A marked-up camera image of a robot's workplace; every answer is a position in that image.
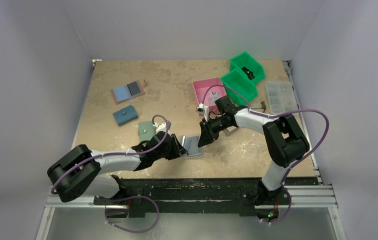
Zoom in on rear green bin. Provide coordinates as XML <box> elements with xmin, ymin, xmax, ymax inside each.
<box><xmin>229</xmin><ymin>51</ymin><xmax>265</xmax><ymax>84</ymax></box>

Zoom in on green bin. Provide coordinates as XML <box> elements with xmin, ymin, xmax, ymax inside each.
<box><xmin>220</xmin><ymin>69</ymin><xmax>258</xmax><ymax>106</ymax></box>
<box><xmin>229</xmin><ymin>51</ymin><xmax>265</xmax><ymax>84</ymax></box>

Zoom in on beige card holder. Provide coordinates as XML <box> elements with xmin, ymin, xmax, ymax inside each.
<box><xmin>181</xmin><ymin>135</ymin><xmax>205</xmax><ymax>158</ymax></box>
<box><xmin>224</xmin><ymin>126</ymin><xmax>238</xmax><ymax>135</ymax></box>

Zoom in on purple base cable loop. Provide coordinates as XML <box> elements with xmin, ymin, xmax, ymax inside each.
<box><xmin>104</xmin><ymin>194</ymin><xmax>160</xmax><ymax>233</ymax></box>

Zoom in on clear screw organizer box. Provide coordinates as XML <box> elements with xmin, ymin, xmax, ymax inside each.
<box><xmin>265</xmin><ymin>81</ymin><xmax>298</xmax><ymax>115</ymax></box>

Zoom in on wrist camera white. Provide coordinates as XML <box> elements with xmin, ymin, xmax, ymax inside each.
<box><xmin>153</xmin><ymin>121</ymin><xmax>171</xmax><ymax>134</ymax></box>
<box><xmin>196</xmin><ymin>103</ymin><xmax>210</xmax><ymax>122</ymax></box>

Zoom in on cards in pink box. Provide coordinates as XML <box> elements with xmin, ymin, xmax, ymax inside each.
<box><xmin>207</xmin><ymin>91</ymin><xmax>221</xmax><ymax>105</ymax></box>

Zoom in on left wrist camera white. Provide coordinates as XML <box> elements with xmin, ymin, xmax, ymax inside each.
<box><xmin>153</xmin><ymin>121</ymin><xmax>171</xmax><ymax>134</ymax></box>

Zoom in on front green bin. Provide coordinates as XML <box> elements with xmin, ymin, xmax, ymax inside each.
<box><xmin>220</xmin><ymin>69</ymin><xmax>258</xmax><ymax>106</ymax></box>

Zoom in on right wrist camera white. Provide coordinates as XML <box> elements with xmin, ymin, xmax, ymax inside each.
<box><xmin>196</xmin><ymin>103</ymin><xmax>210</xmax><ymax>122</ymax></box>

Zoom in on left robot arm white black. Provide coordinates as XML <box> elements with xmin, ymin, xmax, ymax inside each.
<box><xmin>47</xmin><ymin>131</ymin><xmax>187</xmax><ymax>205</ymax></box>

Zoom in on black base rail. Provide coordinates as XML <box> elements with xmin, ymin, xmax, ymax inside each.
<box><xmin>94</xmin><ymin>177</ymin><xmax>291</xmax><ymax>218</ymax></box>

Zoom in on hammer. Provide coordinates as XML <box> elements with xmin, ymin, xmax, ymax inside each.
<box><xmin>248</xmin><ymin>101</ymin><xmax>267</xmax><ymax>113</ymax></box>

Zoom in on pink box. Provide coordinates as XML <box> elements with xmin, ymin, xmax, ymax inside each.
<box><xmin>192</xmin><ymin>77</ymin><xmax>227</xmax><ymax>114</ymax></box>

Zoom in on black object in bin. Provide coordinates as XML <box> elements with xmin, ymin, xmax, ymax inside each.
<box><xmin>241</xmin><ymin>67</ymin><xmax>255</xmax><ymax>80</ymax></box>

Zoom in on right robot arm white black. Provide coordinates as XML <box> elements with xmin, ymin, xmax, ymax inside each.
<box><xmin>198</xmin><ymin>96</ymin><xmax>310</xmax><ymax>206</ymax></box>

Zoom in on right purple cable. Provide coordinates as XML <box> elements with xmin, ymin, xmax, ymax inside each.
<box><xmin>198</xmin><ymin>84</ymin><xmax>330</xmax><ymax>226</ymax></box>

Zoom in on blue card holder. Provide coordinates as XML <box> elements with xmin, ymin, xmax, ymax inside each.
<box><xmin>112</xmin><ymin>105</ymin><xmax>138</xmax><ymax>126</ymax></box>

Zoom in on open brown card holder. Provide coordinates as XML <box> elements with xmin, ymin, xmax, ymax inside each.
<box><xmin>111</xmin><ymin>80</ymin><xmax>147</xmax><ymax>104</ymax></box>

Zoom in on green card holder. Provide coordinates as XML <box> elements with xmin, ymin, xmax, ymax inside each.
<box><xmin>138</xmin><ymin>121</ymin><xmax>156</xmax><ymax>143</ymax></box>

